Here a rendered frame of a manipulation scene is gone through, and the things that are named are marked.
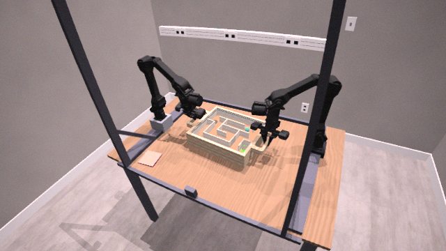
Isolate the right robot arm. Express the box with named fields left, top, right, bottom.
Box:
left=252, top=74, right=342, bottom=151

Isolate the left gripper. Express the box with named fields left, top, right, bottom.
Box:
left=175, top=102, right=206, bottom=120

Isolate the wooden maze board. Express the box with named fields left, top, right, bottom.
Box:
left=186, top=106, right=271, bottom=168

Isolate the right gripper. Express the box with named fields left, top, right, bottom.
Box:
left=250, top=117, right=290, bottom=146

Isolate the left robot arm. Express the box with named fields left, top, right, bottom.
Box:
left=137, top=55, right=203, bottom=121

